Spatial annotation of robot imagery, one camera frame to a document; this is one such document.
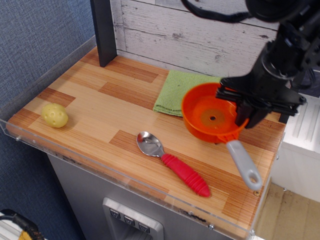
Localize white ribbed toy sink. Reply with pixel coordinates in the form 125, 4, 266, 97
283, 94, 320, 154

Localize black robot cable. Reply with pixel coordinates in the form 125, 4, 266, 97
180, 0, 253, 23

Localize silver dispenser button panel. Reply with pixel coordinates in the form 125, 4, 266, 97
102, 197, 165, 240

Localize metal spoon with red handle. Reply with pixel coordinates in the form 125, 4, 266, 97
136, 131, 211, 198

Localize yellow object at bottom left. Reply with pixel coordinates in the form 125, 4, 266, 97
18, 229, 45, 240

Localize black upright post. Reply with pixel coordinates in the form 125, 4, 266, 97
278, 111, 291, 124
90, 0, 118, 67

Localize yellow toy potato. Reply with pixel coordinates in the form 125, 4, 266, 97
41, 103, 69, 128

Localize black left upright post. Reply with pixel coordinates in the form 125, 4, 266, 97
90, 0, 118, 67

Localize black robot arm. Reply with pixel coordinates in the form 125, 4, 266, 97
216, 0, 320, 129

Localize black right upright post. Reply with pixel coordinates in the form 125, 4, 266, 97
278, 111, 291, 124

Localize green folded cloth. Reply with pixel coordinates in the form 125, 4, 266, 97
152, 70, 222, 117

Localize clear acrylic table guard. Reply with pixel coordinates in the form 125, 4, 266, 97
0, 48, 285, 240

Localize orange pan with grey handle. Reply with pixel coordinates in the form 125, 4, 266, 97
181, 82, 263, 191

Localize grey toy kitchen cabinet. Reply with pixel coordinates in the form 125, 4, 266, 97
49, 155, 228, 240

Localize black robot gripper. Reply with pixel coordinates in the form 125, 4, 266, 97
215, 47, 307, 129

